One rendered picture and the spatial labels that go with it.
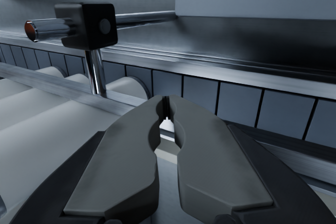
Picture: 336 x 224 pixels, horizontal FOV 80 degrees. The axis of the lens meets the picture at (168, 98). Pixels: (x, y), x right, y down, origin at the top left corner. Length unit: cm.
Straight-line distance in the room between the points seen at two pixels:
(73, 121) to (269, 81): 16
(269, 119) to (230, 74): 5
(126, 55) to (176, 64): 7
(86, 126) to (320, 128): 19
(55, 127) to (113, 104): 5
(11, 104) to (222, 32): 23
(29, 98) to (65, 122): 9
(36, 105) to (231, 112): 20
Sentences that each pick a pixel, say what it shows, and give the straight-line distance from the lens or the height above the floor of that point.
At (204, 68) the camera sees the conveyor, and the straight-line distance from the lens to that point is 20.
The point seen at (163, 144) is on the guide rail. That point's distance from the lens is 23.
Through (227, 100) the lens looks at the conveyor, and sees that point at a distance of 20.
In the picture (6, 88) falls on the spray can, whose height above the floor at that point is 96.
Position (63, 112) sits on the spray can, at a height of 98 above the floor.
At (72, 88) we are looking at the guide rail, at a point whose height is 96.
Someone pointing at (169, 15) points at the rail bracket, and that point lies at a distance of 24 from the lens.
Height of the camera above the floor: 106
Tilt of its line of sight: 52 degrees down
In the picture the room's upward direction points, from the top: 127 degrees counter-clockwise
